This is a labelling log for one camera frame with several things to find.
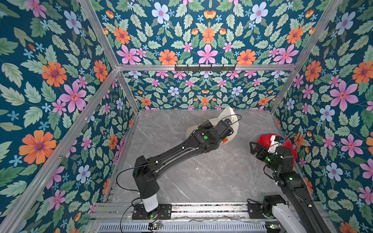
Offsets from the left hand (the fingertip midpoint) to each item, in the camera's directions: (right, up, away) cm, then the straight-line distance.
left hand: (211, 128), depth 76 cm
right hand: (+25, -8, 0) cm, 26 cm away
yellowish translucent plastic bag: (+9, +7, -2) cm, 12 cm away
